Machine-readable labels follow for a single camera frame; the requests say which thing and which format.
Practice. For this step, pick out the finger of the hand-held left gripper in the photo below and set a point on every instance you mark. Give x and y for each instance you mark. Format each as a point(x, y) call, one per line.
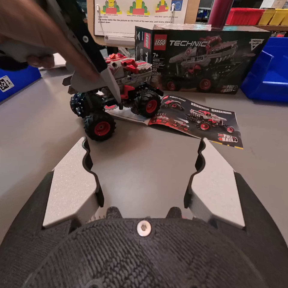
point(112, 87)
point(85, 84)

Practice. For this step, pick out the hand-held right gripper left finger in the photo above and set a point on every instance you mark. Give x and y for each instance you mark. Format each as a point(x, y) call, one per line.
point(72, 186)

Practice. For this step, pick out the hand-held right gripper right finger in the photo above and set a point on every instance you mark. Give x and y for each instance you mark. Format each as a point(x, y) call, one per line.
point(216, 186)

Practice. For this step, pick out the red grey toy monster truck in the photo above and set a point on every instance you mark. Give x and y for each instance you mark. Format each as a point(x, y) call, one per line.
point(135, 90)

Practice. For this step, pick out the grey desk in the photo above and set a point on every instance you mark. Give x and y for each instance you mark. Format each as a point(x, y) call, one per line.
point(146, 157)

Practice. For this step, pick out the white sign stand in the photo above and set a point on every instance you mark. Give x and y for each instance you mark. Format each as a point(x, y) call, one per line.
point(119, 40)

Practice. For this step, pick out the wooden instruction sign board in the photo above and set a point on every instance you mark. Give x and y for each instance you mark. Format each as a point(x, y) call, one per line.
point(139, 18)

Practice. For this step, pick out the blue plastic bin with tag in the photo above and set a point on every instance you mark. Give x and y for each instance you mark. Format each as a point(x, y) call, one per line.
point(18, 81)

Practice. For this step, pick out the toy truck instruction booklet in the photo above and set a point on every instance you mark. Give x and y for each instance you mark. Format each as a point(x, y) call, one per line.
point(202, 119)

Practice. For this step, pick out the black toy set box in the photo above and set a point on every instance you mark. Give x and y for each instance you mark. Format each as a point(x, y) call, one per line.
point(213, 63)

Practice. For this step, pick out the maroon bottle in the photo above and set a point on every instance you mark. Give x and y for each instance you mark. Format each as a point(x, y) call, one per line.
point(220, 13)

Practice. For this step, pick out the red plastic bin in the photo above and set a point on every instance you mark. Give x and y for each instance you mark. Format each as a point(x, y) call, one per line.
point(244, 16)

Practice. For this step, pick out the yellow plastic bin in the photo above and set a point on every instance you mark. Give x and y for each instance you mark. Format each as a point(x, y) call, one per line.
point(274, 16)

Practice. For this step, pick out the white cardboard box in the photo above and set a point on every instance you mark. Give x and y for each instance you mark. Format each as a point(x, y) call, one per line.
point(273, 3)

